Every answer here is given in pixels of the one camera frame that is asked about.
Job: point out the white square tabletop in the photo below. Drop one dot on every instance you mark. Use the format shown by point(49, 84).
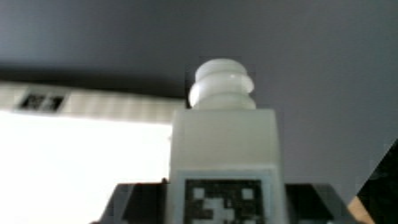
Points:
point(83, 140)

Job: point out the white leg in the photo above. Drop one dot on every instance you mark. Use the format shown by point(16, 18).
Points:
point(225, 188)

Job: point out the gripper right finger with black tip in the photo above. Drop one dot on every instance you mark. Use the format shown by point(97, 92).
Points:
point(314, 204)

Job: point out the gripper left finger with black tip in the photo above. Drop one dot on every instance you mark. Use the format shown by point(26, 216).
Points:
point(135, 206)

